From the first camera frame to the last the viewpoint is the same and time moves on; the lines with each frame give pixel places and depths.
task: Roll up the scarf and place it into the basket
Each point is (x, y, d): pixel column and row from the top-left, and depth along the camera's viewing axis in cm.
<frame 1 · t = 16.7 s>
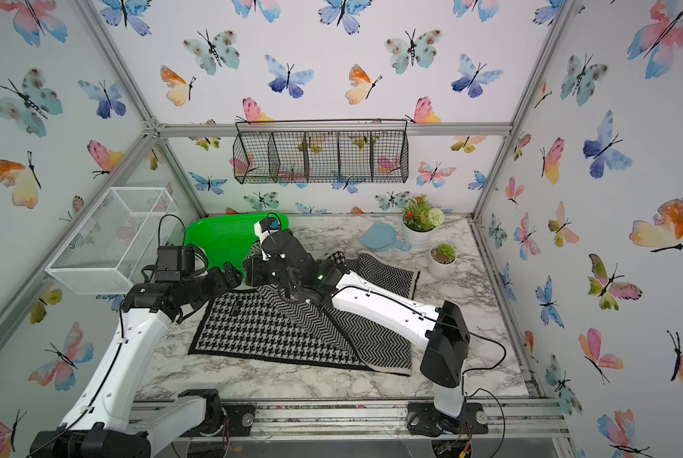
left hand: (231, 278, 78), fingers open
right hand: (239, 263, 66), fingers closed
black white knitted scarf: (282, 319, 93), on the table
green plastic basket: (227, 239, 120), on the table
light blue plastic scoop: (382, 237, 116), on the table
flower plant in white pot: (420, 221, 101), point 16 cm above the table
succulent in white pot: (443, 259, 100), point 8 cm above the table

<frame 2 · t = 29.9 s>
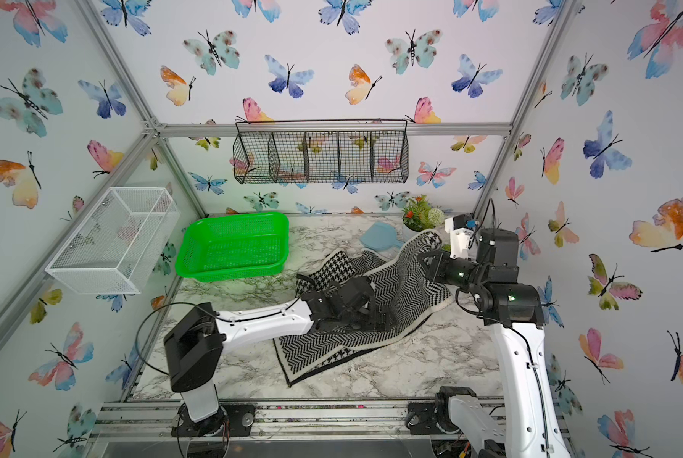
left hand: (391, 325, 78), fingers open
right hand: (423, 254, 65), fingers closed
black white knitted scarf: (406, 291, 76), point 22 cm above the table
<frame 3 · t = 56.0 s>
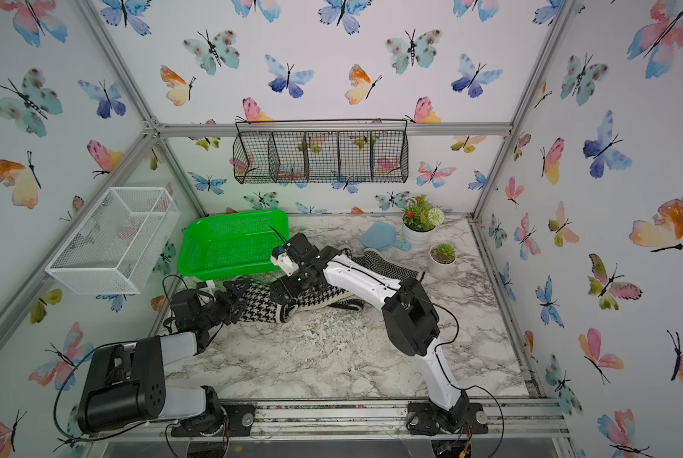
left hand: (250, 287, 89), fingers open
right hand: (283, 289, 85), fingers open
black white knitted scarf: (261, 307, 88), point 8 cm above the table
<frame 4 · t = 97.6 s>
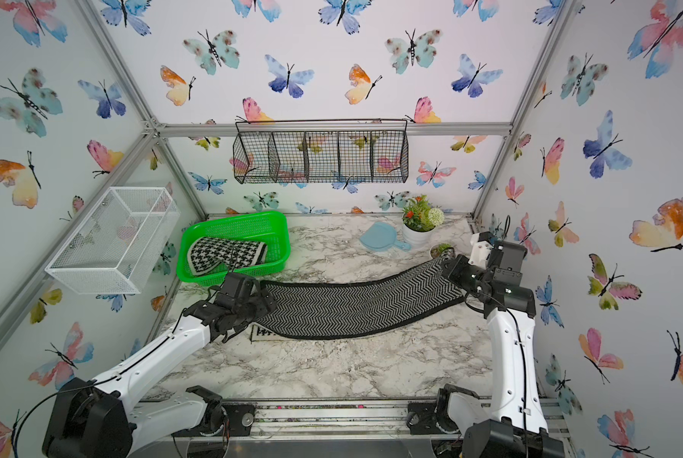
left hand: (270, 304, 86), fingers open
right hand: (445, 261, 74), fingers closed
black white knitted scarf: (208, 251, 96), point 13 cm above the table
